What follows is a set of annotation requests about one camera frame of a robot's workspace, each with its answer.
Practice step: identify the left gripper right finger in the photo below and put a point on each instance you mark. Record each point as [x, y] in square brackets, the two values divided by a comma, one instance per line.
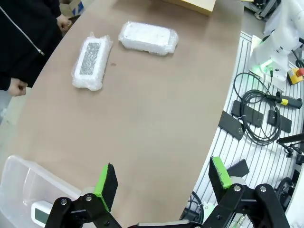
[221, 175]

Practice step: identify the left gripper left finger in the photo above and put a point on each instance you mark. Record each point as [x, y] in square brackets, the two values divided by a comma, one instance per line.
[104, 190]

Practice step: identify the unwrapped white clock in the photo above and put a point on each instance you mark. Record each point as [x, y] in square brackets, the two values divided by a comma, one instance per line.
[39, 212]

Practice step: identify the bubble-wrapped clock grey display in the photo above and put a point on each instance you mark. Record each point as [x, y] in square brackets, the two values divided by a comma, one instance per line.
[90, 61]

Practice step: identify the person's right forearm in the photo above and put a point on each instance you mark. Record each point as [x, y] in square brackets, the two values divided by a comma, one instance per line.
[12, 76]

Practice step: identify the person's left forearm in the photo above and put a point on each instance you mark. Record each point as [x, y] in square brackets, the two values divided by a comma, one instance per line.
[54, 8]

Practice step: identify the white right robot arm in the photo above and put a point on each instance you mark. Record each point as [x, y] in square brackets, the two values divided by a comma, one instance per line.
[282, 35]

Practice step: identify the bubble-wrapped clock plain white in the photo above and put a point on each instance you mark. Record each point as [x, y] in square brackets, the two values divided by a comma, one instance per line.
[147, 38]

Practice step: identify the person's right hand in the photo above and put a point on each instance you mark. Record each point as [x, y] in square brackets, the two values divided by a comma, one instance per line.
[17, 87]

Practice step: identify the person's left hand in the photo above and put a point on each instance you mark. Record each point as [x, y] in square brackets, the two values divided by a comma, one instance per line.
[64, 22]

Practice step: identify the black metal plate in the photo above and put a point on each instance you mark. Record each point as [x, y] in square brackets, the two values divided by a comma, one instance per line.
[251, 116]
[230, 126]
[282, 122]
[238, 168]

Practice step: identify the clear plastic bin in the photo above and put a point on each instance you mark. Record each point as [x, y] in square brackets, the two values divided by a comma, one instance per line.
[21, 180]

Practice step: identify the yellow emergency stop button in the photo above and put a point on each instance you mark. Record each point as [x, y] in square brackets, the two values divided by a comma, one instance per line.
[295, 76]

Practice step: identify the person in black jacket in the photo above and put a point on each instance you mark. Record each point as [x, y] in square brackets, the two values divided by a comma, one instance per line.
[21, 35]

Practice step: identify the blue and white carton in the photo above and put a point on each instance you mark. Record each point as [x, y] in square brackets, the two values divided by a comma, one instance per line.
[74, 7]

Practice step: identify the slotted aluminium base plate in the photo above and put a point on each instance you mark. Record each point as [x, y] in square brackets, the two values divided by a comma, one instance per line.
[261, 156]

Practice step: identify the black camera stand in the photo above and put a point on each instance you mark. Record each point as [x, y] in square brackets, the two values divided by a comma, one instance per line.
[292, 140]

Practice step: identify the black handheld enabling switch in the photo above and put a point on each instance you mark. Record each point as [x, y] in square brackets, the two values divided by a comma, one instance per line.
[288, 101]

